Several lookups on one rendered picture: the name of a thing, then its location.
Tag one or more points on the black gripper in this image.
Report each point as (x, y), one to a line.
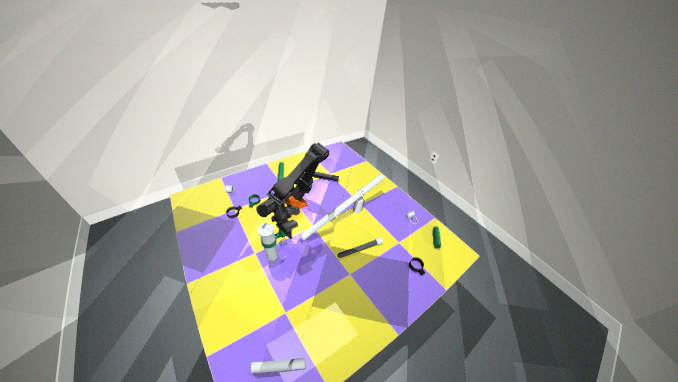
(282, 221)

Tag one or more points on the dark green cup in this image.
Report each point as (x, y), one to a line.
(277, 235)

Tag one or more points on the black cylindrical rod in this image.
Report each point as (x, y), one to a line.
(326, 176)

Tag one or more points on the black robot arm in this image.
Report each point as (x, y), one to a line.
(284, 188)

